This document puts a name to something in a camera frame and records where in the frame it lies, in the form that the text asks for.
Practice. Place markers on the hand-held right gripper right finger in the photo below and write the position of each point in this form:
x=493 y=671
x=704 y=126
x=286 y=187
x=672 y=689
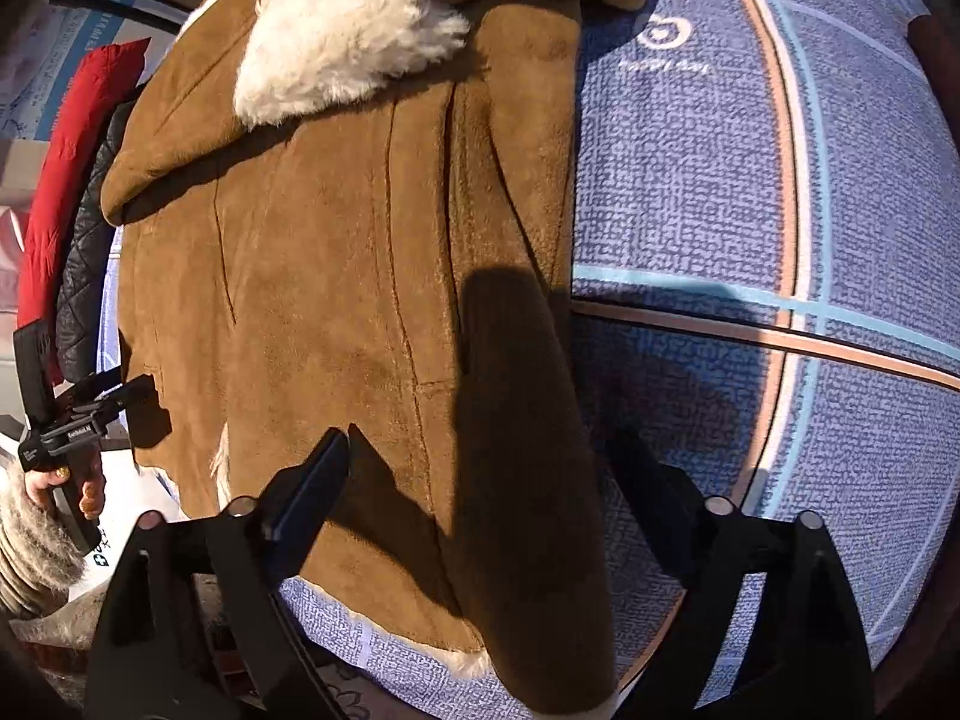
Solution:
x=660 y=495

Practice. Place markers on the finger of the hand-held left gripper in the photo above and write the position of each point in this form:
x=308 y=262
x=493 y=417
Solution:
x=101 y=384
x=124 y=399

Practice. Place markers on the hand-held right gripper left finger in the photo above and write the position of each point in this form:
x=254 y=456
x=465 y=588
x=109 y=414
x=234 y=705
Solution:
x=311 y=484

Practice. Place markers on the brown suede fur-trimmed coat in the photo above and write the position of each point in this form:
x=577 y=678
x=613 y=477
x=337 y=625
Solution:
x=337 y=277

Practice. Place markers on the person's left hand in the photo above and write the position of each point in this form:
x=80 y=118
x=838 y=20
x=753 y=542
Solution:
x=56 y=478

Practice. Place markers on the black quilted jacket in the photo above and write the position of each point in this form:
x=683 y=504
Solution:
x=86 y=270

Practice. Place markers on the red padded jacket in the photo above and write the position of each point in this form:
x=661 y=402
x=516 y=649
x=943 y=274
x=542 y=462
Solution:
x=67 y=187

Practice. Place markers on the blue plaid bed sheet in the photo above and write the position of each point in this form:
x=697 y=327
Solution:
x=712 y=202

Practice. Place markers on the wall poster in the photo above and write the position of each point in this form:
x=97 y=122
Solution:
x=45 y=75

